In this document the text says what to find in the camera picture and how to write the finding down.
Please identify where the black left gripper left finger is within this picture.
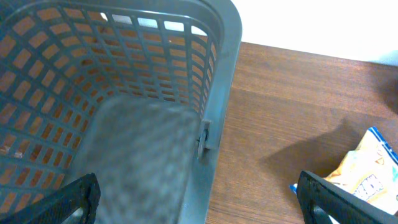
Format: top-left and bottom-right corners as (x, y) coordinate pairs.
(1, 173), (101, 224)

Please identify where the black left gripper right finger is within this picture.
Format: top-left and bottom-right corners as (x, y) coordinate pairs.
(297, 170), (397, 224)

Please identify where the yellow snack bag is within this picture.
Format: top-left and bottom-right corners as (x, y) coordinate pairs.
(289, 126), (398, 217)

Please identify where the dark grey plastic basket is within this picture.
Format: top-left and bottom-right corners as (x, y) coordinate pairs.
(1, 0), (242, 223)

